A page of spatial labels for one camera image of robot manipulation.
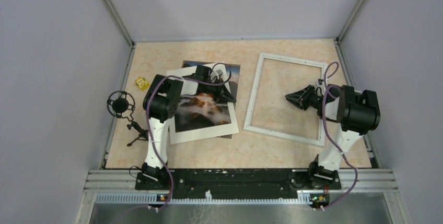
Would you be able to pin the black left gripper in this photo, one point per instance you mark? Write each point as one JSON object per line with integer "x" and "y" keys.
{"x": 222, "y": 94}

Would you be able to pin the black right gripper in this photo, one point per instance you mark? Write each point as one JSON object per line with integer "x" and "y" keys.
{"x": 297, "y": 98}

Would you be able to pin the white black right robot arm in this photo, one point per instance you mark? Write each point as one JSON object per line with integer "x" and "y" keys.
{"x": 347, "y": 115}

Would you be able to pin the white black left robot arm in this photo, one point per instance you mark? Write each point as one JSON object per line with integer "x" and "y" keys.
{"x": 161, "y": 104}

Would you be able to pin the white matted landscape photo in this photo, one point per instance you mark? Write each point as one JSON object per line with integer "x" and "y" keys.
{"x": 204, "y": 118}

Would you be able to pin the yellow small block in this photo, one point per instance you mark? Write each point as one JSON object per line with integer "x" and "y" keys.
{"x": 142, "y": 83}

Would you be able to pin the black microphone on tripod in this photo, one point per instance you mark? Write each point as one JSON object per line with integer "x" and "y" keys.
{"x": 121, "y": 105}

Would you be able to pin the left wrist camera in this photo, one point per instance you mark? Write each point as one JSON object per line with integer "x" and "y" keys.
{"x": 216, "y": 75}

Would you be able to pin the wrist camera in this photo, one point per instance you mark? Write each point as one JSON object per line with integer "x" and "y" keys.
{"x": 320, "y": 83}
{"x": 216, "y": 75}

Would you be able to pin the brown frame backing board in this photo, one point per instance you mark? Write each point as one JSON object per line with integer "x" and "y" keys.
{"x": 232, "y": 73}

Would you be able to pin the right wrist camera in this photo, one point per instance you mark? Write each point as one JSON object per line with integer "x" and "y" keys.
{"x": 320, "y": 83}

